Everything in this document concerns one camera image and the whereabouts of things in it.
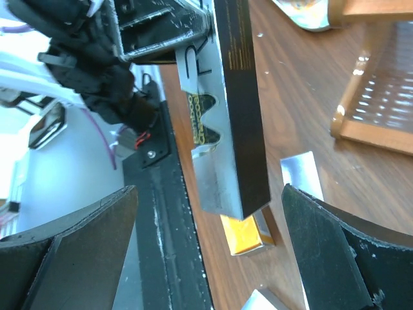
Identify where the wooden three-tier shelf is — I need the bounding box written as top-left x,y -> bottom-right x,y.
328,1 -> 412,154

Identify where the silver toothpaste box tilted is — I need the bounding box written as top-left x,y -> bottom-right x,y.
241,289 -> 288,310

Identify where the silver R&O charcoal toothpaste box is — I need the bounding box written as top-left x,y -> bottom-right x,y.
176,1 -> 271,220

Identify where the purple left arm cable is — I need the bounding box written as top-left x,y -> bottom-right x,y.
0,24 -> 119,171

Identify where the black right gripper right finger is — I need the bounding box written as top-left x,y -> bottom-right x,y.
281,184 -> 412,309

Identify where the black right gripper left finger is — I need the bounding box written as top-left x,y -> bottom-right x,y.
1,185 -> 138,309

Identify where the orange toothpaste box front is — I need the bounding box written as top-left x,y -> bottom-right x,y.
220,211 -> 275,256

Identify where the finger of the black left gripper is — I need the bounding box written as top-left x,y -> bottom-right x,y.
106,0 -> 212,63

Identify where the floral serving tray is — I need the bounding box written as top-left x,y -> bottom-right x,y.
272,0 -> 330,32

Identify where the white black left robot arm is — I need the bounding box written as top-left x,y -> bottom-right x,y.
6,1 -> 210,133

